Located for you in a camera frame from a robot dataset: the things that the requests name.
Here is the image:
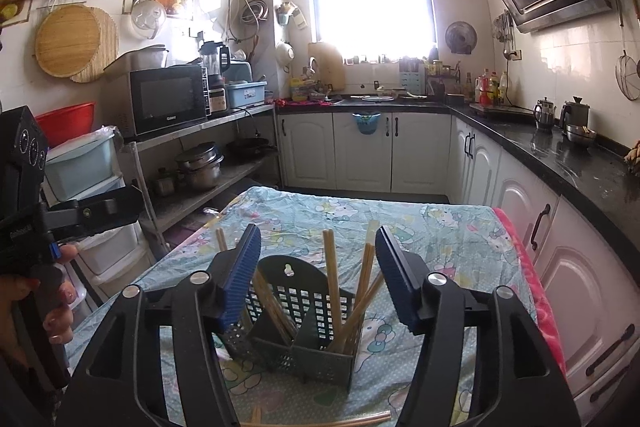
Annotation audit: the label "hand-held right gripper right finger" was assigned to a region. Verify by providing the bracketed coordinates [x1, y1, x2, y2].
[375, 225, 583, 427]

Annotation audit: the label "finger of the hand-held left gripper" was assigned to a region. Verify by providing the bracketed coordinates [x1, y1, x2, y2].
[47, 185, 144, 242]

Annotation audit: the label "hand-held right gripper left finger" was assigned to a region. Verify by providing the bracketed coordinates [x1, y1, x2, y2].
[55, 223, 263, 427]

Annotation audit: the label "pile of wooden chopsticks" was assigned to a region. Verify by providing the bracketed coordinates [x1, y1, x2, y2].
[215, 219, 386, 355]

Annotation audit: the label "green plastic utensil holder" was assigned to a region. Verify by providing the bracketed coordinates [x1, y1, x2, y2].
[220, 255, 366, 384]

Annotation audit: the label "small hanging utensils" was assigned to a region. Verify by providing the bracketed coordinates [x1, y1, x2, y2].
[492, 9, 516, 58]

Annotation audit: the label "person's left hand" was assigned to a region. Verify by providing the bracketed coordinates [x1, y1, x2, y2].
[0, 243, 80, 365]

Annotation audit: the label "plastic drawer unit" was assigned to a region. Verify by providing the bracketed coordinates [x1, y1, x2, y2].
[42, 127, 151, 303]

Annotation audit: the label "red plastic basin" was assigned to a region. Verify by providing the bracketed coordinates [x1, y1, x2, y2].
[34, 102, 97, 148]

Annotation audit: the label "small steel pot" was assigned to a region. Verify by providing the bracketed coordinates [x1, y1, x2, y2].
[151, 167, 176, 196]

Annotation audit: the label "cartoon printed tablecloth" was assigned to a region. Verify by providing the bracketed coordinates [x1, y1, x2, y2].
[65, 185, 546, 427]

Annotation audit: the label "stacked steel pots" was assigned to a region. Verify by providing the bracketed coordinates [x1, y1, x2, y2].
[175, 142, 225, 192]

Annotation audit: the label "round bamboo tray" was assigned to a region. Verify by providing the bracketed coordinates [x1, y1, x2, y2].
[34, 4, 103, 78]

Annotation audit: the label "black microwave oven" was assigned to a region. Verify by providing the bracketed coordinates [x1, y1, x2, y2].
[102, 64, 210, 138]

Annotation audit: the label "metal shelf rack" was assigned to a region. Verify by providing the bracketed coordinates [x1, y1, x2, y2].
[120, 103, 278, 253]

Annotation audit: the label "black frying pan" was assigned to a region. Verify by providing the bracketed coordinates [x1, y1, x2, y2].
[227, 137, 277, 159]

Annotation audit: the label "round woven straw tray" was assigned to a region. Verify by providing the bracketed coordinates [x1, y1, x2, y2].
[70, 7, 120, 84]

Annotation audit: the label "pink blanket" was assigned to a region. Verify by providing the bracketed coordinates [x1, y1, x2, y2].
[492, 207, 568, 378]

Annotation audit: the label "steel pan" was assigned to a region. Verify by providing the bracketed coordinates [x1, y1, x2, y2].
[102, 45, 170, 75]

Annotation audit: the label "blue hanging bin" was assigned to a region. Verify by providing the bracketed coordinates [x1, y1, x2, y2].
[351, 112, 382, 136]

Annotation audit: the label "black blender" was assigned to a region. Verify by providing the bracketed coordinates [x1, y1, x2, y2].
[199, 41, 232, 115]

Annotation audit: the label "glass pot lid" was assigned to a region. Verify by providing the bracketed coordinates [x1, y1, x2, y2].
[131, 0, 167, 40]

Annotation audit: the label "pale blue drawer organizer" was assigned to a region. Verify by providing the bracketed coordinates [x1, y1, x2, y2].
[398, 57, 427, 96]

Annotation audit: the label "cluster of condiment bottles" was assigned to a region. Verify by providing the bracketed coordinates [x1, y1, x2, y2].
[465, 68, 511, 106]

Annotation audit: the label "black kitchen countertop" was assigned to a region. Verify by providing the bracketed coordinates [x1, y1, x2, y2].
[275, 99, 640, 253]

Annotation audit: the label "steel coffee press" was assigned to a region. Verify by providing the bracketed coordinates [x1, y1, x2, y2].
[534, 97, 557, 132]

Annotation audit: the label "white hanging colander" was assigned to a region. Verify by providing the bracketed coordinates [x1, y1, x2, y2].
[276, 41, 296, 70]

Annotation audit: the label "beige cutting board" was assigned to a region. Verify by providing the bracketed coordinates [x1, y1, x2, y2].
[307, 42, 346, 90]

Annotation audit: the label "steel kettle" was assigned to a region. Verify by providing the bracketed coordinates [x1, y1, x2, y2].
[559, 96, 598, 148]

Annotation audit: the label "coiled metal hose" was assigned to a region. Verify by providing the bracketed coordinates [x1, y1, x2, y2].
[241, 0, 271, 28]

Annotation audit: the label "round wall fan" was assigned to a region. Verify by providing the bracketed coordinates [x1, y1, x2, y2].
[445, 21, 478, 54]

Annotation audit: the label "white wall holder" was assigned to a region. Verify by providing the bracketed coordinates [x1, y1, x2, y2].
[276, 2, 301, 28]

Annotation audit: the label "wire skimmer ladle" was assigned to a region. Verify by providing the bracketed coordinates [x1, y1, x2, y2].
[615, 0, 640, 102]

